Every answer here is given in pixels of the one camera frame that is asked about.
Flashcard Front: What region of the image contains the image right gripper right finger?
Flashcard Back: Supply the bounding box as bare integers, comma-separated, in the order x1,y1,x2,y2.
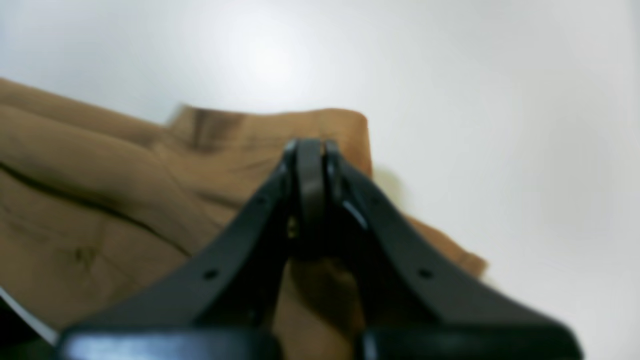
324,141,584,360

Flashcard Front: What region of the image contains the image right gripper black left finger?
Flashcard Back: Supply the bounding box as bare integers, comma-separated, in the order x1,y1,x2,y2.
55,139,326,360

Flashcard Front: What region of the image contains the brown t-shirt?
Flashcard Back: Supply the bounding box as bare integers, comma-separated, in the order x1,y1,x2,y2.
0,77,488,360

